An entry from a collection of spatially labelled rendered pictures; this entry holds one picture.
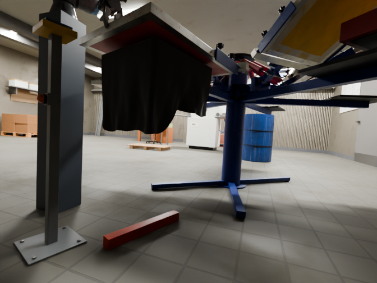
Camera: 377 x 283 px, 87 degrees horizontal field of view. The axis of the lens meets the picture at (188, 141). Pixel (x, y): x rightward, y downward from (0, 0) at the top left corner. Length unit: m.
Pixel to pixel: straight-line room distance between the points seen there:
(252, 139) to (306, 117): 4.80
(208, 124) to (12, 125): 6.57
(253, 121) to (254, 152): 0.63
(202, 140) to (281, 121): 3.82
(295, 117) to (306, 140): 0.94
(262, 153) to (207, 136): 2.14
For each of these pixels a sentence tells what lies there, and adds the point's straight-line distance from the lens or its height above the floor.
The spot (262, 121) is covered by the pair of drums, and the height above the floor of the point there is 0.81.
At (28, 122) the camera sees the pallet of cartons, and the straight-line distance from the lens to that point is 8.44.
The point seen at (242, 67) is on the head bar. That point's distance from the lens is 1.52.
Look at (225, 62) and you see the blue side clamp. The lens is 1.32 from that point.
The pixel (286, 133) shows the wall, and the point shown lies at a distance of 8.63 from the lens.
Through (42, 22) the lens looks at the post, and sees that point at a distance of 1.06.
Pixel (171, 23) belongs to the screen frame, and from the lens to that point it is 0.97.
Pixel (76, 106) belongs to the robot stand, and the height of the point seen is 0.66.
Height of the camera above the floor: 0.55
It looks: 3 degrees down
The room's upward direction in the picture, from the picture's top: 3 degrees clockwise
